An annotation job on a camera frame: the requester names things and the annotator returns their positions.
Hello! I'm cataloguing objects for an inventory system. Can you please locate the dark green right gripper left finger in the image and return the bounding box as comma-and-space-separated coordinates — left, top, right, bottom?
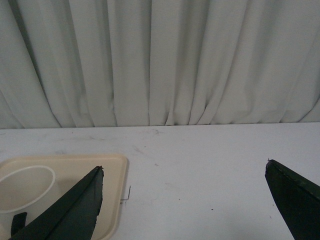
10, 166, 104, 240

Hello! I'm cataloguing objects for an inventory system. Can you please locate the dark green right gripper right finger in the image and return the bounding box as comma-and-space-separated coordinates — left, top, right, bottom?
265, 159, 320, 240

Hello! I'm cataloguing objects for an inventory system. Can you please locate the beige rectangular tray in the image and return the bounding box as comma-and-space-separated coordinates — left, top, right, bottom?
0, 154, 128, 240

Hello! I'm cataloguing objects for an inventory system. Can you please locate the white pleated curtain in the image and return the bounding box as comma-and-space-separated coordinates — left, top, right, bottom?
0, 0, 320, 129

